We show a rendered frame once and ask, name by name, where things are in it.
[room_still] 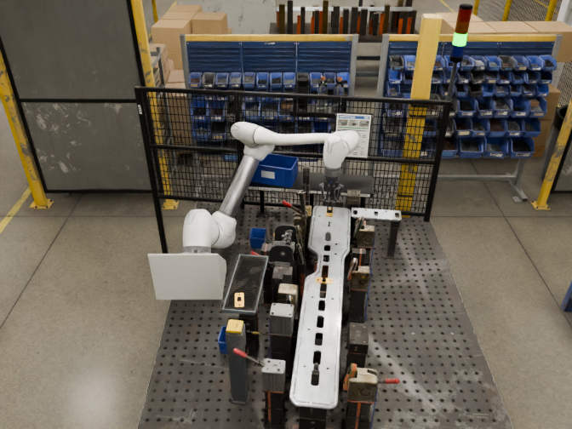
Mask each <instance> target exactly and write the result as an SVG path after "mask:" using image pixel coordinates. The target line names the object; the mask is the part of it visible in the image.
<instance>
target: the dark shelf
mask: <svg viewBox="0 0 572 429"><path fill-rule="evenodd" d="M237 169H238V168H235V169H234V171H233V174H232V177H231V179H230V181H229V184H228V188H229V187H230V185H231V183H232V180H233V178H234V176H235V174H236V172H237ZM324 179H325V174H324V173H313V172H310V193H311V194H322V193H321V189H320V187H319V184H320V183H323V182H324ZM339 182H340V184H341V185H343V189H342V190H341V193H340V196H347V190H348V189H349V190H360V197H373V195H374V189H373V176H370V175H355V174H340V175H339ZM302 184H303V172H300V171H298V176H297V178H296V180H295V182H294V184H293V185H292V187H284V186H274V185H267V184H262V183H256V182H250V184H249V187H248V189H247V190H262V191H273V192H299V190H302Z"/></svg>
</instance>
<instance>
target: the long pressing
mask: <svg viewBox="0 0 572 429"><path fill-rule="evenodd" d="M326 209H327V207H325V206H314V207H313V210H312V221H311V227H310V233H309V239H308V245H307V248H308V249H309V250H310V251H312V252H313V253H314V254H315V255H316V256H317V270H316V271H315V272H314V273H313V274H311V275H309V276H307V277H306V279H305V284H304V291H303V297H302V303H301V309H300V321H299V328H298V335H297V341H296V347H295V359H294V365H293V371H292V377H291V384H290V390H289V401H290V402H291V403H292V404H293V405H295V406H298V407H306V408H314V409H333V408H334V407H336V405H337V403H338V392H339V373H340V337H341V318H342V299H343V280H344V262H345V258H346V256H347V255H348V253H349V252H350V235H351V210H350V209H347V208H338V207H333V209H334V211H333V217H328V216H326ZM341 217H343V218H341ZM329 222H330V223H329ZM329 224H330V226H329ZM326 232H330V233H331V240H330V241H326V240H325V234H326ZM336 243H337V244H336ZM325 245H327V246H330V251H325V250H324V246H325ZM335 254H336V255H335ZM324 255H328V256H329V262H325V261H323V256H324ZM323 266H328V267H329V269H328V278H333V283H332V284H328V283H326V284H327V290H326V298H320V297H319V295H320V287H321V283H316V282H315V281H316V277H322V269H323ZM312 297H313V298H312ZM332 299H333V300H332ZM320 300H324V301H325V311H324V312H320V311H319V310H318V304H319V301H320ZM317 317H324V321H323V328H318V327H317ZM308 329H310V330H308ZM316 333H320V334H323V341H322V345H321V346H316V345H315V339H316ZM314 352H321V361H320V364H319V365H318V367H319V368H318V370H316V369H313V367H314V364H313V356H314ZM304 366H305V367H304ZM312 371H318V372H319V382H318V385H317V386H313V385H312V384H311V382H312Z"/></svg>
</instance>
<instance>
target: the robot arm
mask: <svg viewBox="0 0 572 429"><path fill-rule="evenodd" d="M231 132H232V135H233V137H235V138H236V139H237V140H240V141H241V142H243V143H244V150H243V152H244V156H243V159H242V161H241V163H240V165H239V167H238V169H237V172H236V174H235V176H234V178H233V180H232V183H231V185H230V187H229V190H228V192H227V194H226V196H225V199H224V201H223V203H222V205H221V206H220V210H219V211H216V212H214V213H213V214H212V216H211V214H210V213H209V212H208V211H207V210H205V209H193V210H191V211H190V212H189V213H188V214H187V215H186V218H185V221H184V226H183V252H182V254H211V248H212V249H224V248H227V247H229V246H230V245H232V243H233V242H234V240H235V236H236V232H235V229H236V224H237V222H236V219H235V218H234V217H235V215H236V213H237V210H238V208H239V206H240V204H241V202H242V200H243V197H244V195H245V193H246V191H247V189H248V187H249V184H250V181H251V180H252V178H253V176H254V174H255V171H256V169H257V167H258V165H259V162H260V161H262V160H264V158H265V157H266V156H267V155H268V154H270V153H271V152H272V151H273V149H274V147H275V146H293V145H304V144H314V143H323V144H324V148H323V160H324V174H325V179H324V182H323V183H320V184H319V187H320V189H321V193H322V200H323V201H325V206H326V207H327V213H328V212H329V199H328V198H329V190H333V199H332V203H331V213H333V207H334V206H335V202H338V201H339V198H340V193H341V190H342V189H343V185H341V184H340V182H339V175H340V171H341V163H342V162H343V161H344V159H345V157H346V156H347V155H349V154H350V153H352V152H353V151H354V150H355V149H356V148H357V146H358V144H359V135H358V133H357V132H355V131H353V130H347V131H335V132H334V133H333V134H277V133H274V132H272V131H270V130H268V129H265V128H263V127H261V126H259V125H256V124H253V123H246V122H238V123H234V124H233V125H232V128H231ZM323 186H325V187H326V188H327V194H326V197H324V190H323ZM337 187H339V191H338V195H337V198H335V189H336V188H337Z"/></svg>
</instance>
